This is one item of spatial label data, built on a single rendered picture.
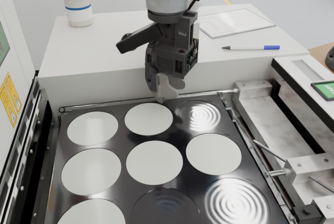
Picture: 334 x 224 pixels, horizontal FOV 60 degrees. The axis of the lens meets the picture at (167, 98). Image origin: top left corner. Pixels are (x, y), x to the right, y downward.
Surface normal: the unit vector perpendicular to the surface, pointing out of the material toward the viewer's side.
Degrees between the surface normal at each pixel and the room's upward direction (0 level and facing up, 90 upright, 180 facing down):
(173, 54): 90
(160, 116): 1
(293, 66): 0
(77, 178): 0
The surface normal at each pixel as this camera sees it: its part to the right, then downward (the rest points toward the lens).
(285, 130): 0.00, -0.80
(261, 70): 0.18, 0.59
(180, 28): -0.44, 0.54
